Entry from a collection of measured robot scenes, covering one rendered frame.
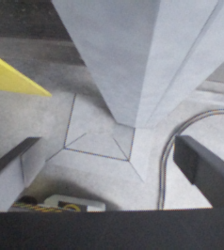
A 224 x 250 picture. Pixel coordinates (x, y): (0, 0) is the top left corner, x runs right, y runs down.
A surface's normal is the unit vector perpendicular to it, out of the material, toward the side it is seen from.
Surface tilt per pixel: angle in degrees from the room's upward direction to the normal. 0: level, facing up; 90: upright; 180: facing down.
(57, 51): 0
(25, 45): 0
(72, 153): 10
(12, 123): 0
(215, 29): 90
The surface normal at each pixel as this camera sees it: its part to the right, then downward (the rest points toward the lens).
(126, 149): -0.22, -0.15
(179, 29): 0.03, 0.99
